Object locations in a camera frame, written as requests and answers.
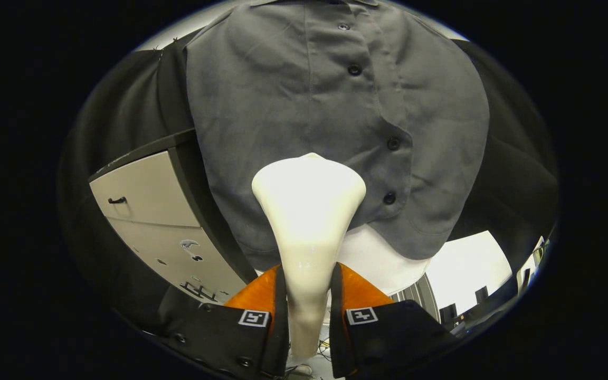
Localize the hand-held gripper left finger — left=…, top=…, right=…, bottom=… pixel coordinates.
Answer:
left=163, top=264, right=290, bottom=378

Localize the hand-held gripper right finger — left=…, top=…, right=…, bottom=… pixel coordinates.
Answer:
left=329, top=262, right=455, bottom=378

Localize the grey button-up shirt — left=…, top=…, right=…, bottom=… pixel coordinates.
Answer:
left=185, top=0, right=490, bottom=272

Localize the white mannequin torso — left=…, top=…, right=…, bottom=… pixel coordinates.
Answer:
left=255, top=224, right=431, bottom=296

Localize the grey ribbed appliance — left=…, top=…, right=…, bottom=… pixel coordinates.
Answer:
left=388, top=273, right=440, bottom=322

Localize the grey drawer cabinet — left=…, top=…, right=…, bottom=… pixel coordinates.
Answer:
left=89, top=129, right=257, bottom=304

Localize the black backdrop cloth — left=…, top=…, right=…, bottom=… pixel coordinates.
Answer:
left=59, top=37, right=559, bottom=338

